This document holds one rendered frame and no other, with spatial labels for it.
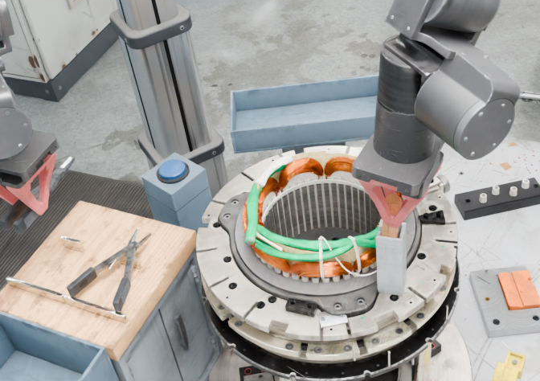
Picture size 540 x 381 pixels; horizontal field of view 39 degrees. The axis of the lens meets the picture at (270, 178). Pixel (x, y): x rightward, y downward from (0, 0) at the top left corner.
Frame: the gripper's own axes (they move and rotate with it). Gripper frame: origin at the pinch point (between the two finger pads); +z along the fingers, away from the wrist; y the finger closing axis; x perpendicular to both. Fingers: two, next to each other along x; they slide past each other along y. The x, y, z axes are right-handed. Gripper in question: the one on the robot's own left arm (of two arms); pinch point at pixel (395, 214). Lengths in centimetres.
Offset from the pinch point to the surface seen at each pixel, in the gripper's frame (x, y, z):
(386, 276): 0.0, -0.9, 8.6
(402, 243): -1.3, -0.5, 3.2
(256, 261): 15.3, -2.5, 11.9
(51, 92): 189, 132, 123
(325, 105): 24.6, 37.7, 18.2
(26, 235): 145, 65, 127
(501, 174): -2, 59, 40
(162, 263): 28.2, -4.2, 16.8
